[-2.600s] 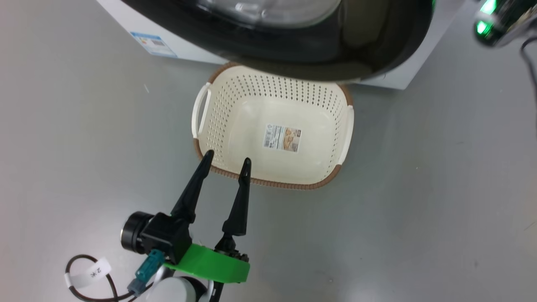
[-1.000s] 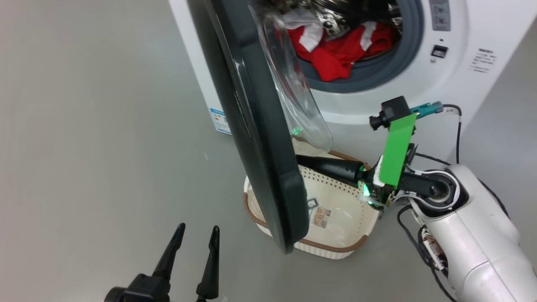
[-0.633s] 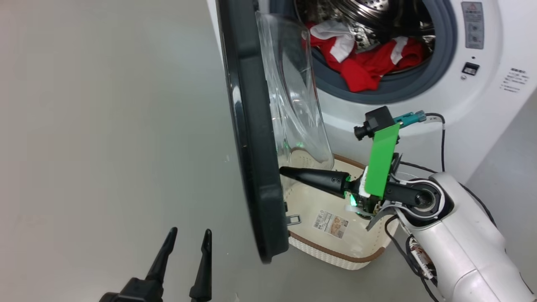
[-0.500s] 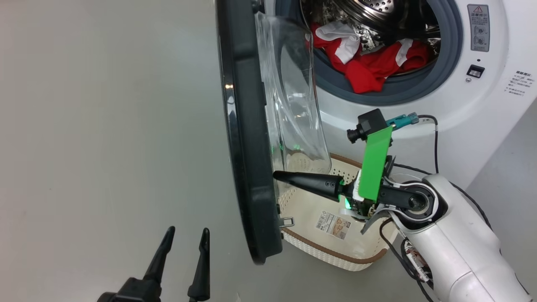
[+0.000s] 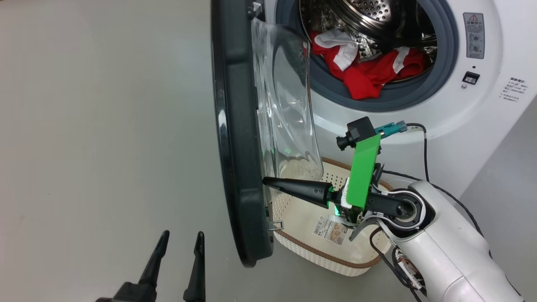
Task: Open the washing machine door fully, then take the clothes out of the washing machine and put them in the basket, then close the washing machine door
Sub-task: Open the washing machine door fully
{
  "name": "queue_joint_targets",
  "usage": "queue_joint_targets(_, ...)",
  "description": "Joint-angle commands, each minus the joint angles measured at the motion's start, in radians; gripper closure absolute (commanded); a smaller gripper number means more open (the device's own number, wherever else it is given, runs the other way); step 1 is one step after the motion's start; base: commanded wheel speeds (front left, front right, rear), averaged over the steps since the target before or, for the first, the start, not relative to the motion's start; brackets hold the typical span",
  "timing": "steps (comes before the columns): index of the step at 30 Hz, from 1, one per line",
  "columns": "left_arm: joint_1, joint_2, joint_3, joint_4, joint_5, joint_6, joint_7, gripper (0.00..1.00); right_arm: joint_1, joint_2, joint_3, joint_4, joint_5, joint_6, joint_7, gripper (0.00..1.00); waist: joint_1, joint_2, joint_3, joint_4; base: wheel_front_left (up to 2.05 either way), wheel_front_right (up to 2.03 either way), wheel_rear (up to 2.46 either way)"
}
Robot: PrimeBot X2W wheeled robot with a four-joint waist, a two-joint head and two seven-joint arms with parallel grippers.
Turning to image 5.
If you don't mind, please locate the teal cable connector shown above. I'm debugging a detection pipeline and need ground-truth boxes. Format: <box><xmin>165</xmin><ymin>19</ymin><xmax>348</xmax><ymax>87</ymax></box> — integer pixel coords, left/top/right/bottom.
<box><xmin>375</xmin><ymin>121</ymin><xmax>408</xmax><ymax>138</ymax></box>

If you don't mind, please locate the thin black cable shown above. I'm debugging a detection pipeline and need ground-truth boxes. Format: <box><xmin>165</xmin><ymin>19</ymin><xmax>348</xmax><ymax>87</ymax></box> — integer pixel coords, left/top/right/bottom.
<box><xmin>369</xmin><ymin>228</ymin><xmax>425</xmax><ymax>302</ymax></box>
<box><xmin>405</xmin><ymin>123</ymin><xmax>493</xmax><ymax>258</ymax></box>

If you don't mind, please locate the white front-load washing machine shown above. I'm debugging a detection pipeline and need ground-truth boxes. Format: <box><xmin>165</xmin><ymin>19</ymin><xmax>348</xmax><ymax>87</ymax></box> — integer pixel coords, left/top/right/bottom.
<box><xmin>264</xmin><ymin>0</ymin><xmax>537</xmax><ymax>198</ymax></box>

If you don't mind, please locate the cream perforated laundry basket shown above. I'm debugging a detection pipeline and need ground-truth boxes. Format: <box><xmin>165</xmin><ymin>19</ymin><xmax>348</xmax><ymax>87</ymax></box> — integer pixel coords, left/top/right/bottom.
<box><xmin>268</xmin><ymin>157</ymin><xmax>395</xmax><ymax>277</ymax></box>

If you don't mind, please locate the black text sticker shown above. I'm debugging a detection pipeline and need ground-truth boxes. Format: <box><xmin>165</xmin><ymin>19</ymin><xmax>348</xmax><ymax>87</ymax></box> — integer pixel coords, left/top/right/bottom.
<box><xmin>499</xmin><ymin>76</ymin><xmax>529</xmax><ymax>104</ymax></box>

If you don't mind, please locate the steel washing machine drum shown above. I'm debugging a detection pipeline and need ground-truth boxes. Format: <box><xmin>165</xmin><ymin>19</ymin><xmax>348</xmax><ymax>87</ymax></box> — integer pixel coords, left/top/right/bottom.
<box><xmin>299</xmin><ymin>0</ymin><xmax>438</xmax><ymax>84</ymax></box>

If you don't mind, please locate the red and white garment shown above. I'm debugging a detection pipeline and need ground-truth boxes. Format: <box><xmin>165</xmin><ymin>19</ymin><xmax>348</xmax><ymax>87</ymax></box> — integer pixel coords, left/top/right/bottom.
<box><xmin>310</xmin><ymin>29</ymin><xmax>360</xmax><ymax>72</ymax></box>
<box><xmin>327</xmin><ymin>46</ymin><xmax>427</xmax><ymax>100</ymax></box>

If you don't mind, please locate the grey warning label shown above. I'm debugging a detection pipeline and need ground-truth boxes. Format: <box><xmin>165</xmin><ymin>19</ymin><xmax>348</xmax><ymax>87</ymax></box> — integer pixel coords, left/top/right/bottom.
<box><xmin>463</xmin><ymin>12</ymin><xmax>486</xmax><ymax>60</ymax></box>

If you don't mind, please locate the paper label with barcode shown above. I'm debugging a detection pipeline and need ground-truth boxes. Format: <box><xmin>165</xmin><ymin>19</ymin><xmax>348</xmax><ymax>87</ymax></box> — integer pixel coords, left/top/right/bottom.
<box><xmin>312</xmin><ymin>215</ymin><xmax>351</xmax><ymax>246</ymax></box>

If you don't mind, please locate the black washing machine glass door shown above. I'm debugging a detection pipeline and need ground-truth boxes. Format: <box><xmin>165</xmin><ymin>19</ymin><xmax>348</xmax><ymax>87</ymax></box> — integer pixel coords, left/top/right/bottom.
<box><xmin>211</xmin><ymin>0</ymin><xmax>324</xmax><ymax>268</ymax></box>

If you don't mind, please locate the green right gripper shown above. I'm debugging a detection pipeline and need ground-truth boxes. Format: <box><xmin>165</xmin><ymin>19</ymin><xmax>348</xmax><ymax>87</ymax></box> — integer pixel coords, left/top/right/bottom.
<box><xmin>262</xmin><ymin>133</ymin><xmax>382</xmax><ymax>224</ymax></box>

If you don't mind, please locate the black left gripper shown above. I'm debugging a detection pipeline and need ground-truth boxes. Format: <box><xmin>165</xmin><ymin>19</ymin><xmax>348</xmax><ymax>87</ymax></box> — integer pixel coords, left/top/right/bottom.
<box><xmin>96</xmin><ymin>230</ymin><xmax>206</xmax><ymax>302</ymax></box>

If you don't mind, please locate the grey rubber door gasket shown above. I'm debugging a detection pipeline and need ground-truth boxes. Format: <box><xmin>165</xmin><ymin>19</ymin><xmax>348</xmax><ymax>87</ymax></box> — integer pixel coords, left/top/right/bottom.
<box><xmin>275</xmin><ymin>0</ymin><xmax>459</xmax><ymax>113</ymax></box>

